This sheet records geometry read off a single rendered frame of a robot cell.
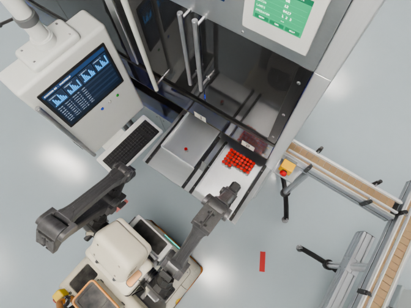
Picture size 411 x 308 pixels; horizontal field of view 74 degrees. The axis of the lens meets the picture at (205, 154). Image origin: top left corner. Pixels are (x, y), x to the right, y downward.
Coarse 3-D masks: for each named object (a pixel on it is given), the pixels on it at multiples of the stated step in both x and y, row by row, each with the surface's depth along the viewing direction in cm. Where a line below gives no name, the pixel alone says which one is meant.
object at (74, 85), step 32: (64, 32) 120; (96, 32) 125; (32, 64) 115; (64, 64) 122; (96, 64) 136; (32, 96) 120; (64, 96) 133; (96, 96) 150; (128, 96) 173; (96, 128) 168
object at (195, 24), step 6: (204, 18) 92; (192, 24) 89; (198, 24) 90; (198, 30) 92; (198, 36) 94; (198, 42) 96; (198, 48) 99; (198, 54) 102; (198, 60) 105; (198, 66) 108; (198, 72) 112; (198, 78) 116; (198, 84) 121
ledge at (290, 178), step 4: (280, 160) 170; (280, 164) 169; (276, 168) 168; (296, 168) 168; (276, 172) 167; (292, 172) 167; (296, 172) 167; (280, 176) 167; (288, 176) 166; (292, 176) 166; (288, 180) 165; (292, 180) 165
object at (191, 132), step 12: (180, 120) 178; (192, 120) 181; (180, 132) 179; (192, 132) 178; (204, 132) 178; (216, 132) 178; (168, 144) 176; (180, 144) 176; (192, 144) 176; (204, 144) 175; (180, 156) 173; (192, 156) 173
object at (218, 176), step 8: (224, 152) 173; (216, 160) 170; (216, 168) 169; (224, 168) 169; (232, 168) 169; (256, 168) 168; (208, 176) 168; (216, 176) 168; (224, 176) 167; (232, 176) 167; (240, 176) 167; (248, 176) 167; (200, 184) 166; (208, 184) 166; (216, 184) 166; (224, 184) 166; (240, 184) 165; (248, 184) 165; (200, 192) 161; (208, 192) 164; (216, 192) 164; (240, 192) 163; (232, 208) 160
